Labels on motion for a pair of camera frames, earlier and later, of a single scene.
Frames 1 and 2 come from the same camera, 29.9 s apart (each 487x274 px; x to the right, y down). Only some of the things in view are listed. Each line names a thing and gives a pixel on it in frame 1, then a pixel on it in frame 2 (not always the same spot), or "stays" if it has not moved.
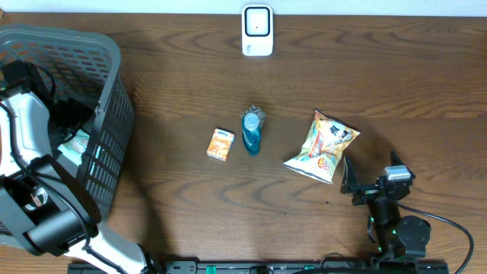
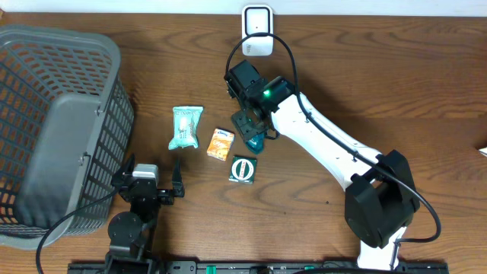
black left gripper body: (66, 119) -> (163, 198)
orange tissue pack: (221, 144) stays
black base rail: (291, 266) stays
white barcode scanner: (257, 30) stays
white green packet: (75, 148) -> (186, 119)
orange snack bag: (319, 156) -> (483, 151)
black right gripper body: (366, 196) -> (246, 125)
